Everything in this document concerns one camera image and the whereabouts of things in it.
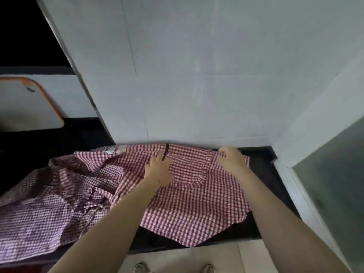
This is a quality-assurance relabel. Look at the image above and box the white orange-rimmed cutting board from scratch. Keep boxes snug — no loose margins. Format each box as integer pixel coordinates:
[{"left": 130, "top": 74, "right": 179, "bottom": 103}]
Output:
[{"left": 0, "top": 77, "right": 65, "bottom": 133}]

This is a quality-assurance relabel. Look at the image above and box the person's right forearm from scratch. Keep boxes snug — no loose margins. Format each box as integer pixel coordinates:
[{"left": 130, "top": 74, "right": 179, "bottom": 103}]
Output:
[{"left": 235, "top": 167, "right": 354, "bottom": 273}]

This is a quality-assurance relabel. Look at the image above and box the person's left forearm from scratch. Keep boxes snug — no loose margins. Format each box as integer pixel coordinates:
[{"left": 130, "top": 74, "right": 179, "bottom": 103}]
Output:
[{"left": 48, "top": 177, "right": 172, "bottom": 273}]

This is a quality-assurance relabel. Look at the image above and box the frosted glass pane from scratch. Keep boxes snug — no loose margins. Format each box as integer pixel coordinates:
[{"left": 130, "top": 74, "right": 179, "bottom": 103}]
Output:
[{"left": 292, "top": 116, "right": 364, "bottom": 273}]

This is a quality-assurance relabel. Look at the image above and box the red checked shirt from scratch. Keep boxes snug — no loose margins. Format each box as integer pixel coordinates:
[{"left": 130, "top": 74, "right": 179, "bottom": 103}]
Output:
[{"left": 0, "top": 143, "right": 251, "bottom": 262}]

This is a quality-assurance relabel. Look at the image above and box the person's right hand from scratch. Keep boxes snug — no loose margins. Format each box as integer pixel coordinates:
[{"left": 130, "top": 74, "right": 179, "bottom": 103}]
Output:
[{"left": 217, "top": 147, "right": 250, "bottom": 176}]

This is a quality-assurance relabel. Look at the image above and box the white window frame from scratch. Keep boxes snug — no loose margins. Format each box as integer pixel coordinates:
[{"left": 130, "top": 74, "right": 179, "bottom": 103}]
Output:
[{"left": 272, "top": 160, "right": 352, "bottom": 273}]

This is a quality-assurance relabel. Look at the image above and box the person's left hand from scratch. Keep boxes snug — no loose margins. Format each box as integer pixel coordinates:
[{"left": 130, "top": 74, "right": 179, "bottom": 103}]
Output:
[{"left": 144, "top": 152, "right": 175, "bottom": 187}]

